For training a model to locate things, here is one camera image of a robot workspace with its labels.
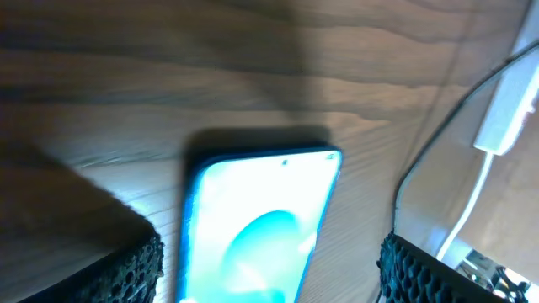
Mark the white power strip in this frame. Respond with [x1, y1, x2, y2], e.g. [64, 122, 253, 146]
[473, 53, 538, 156]

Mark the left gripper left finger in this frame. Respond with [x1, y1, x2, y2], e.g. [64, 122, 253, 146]
[21, 233, 164, 303]

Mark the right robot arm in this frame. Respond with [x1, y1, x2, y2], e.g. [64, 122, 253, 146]
[456, 250, 538, 302]

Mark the blue Galaxy smartphone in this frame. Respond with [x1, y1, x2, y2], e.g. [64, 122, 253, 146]
[175, 146, 343, 303]

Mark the white power strip cord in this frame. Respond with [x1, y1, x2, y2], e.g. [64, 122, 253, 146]
[435, 151, 496, 262]

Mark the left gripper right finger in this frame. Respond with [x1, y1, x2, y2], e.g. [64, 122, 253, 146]
[376, 232, 506, 303]

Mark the black charger cable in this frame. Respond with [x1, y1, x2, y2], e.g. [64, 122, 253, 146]
[391, 40, 539, 232]

